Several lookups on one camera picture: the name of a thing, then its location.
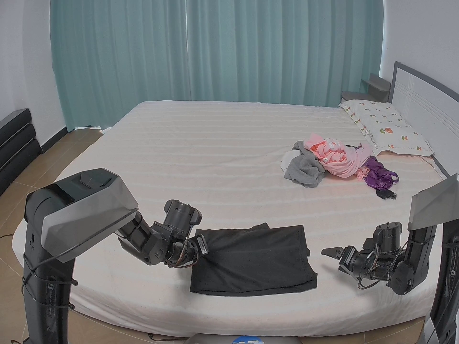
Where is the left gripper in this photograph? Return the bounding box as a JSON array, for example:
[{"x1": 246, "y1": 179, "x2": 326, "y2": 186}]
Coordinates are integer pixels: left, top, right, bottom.
[{"x1": 169, "y1": 235, "x2": 211, "y2": 268}]

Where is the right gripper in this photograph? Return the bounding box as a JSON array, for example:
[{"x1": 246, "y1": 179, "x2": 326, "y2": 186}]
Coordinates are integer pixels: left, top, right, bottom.
[{"x1": 321, "y1": 245, "x2": 381, "y2": 279}]

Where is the black T-shirt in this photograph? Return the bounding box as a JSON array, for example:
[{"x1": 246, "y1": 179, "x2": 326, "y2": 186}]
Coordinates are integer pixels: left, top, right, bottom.
[{"x1": 189, "y1": 222, "x2": 319, "y2": 297}]

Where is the bed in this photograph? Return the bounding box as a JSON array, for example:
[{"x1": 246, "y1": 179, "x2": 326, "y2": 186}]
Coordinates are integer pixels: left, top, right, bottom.
[{"x1": 12, "y1": 61, "x2": 459, "y2": 338}]

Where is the grey garment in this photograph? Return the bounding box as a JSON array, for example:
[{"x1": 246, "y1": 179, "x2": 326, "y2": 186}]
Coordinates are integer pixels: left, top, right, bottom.
[{"x1": 284, "y1": 141, "x2": 327, "y2": 188}]

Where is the purple garment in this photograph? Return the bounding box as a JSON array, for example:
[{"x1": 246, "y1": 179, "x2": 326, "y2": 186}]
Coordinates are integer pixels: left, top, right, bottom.
[{"x1": 363, "y1": 156, "x2": 399, "y2": 189}]

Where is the pink garment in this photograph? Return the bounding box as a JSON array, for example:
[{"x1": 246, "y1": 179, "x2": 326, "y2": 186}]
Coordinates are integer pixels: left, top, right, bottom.
[{"x1": 304, "y1": 133, "x2": 374, "y2": 180}]

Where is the white garment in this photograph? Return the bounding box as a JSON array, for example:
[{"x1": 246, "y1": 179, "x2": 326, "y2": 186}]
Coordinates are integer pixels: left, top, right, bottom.
[{"x1": 280, "y1": 151, "x2": 297, "y2": 173}]

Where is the white printed pillow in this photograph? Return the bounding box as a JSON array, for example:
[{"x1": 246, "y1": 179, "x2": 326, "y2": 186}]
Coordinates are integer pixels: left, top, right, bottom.
[{"x1": 339, "y1": 100, "x2": 435, "y2": 157}]

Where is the grey bedside table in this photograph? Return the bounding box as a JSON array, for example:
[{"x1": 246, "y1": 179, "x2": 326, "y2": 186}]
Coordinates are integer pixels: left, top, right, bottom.
[{"x1": 341, "y1": 73, "x2": 392, "y2": 103}]

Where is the black chest of drawers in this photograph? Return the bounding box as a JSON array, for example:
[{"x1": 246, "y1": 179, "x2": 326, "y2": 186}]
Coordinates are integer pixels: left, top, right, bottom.
[{"x1": 0, "y1": 108, "x2": 41, "y2": 196}]

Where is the blue-green curtain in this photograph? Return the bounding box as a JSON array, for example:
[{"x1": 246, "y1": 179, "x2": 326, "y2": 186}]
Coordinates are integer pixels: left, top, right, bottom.
[
  {"x1": 186, "y1": 0, "x2": 384, "y2": 108},
  {"x1": 50, "y1": 0, "x2": 191, "y2": 132}
]

